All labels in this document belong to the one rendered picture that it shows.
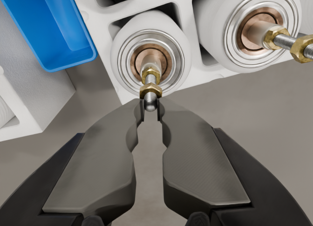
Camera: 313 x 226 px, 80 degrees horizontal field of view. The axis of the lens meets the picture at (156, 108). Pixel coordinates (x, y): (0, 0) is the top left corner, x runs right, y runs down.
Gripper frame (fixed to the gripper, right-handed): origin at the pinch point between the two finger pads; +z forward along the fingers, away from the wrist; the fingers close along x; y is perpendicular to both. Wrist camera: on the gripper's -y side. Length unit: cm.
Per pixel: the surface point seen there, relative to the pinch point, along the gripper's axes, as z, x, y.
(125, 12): 16.8, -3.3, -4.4
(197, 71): 16.8, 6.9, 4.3
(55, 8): 34.5, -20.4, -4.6
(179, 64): 9.5, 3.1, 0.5
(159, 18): 10.5, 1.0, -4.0
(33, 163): 35, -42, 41
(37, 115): 18.1, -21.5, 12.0
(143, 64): 7.2, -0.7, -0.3
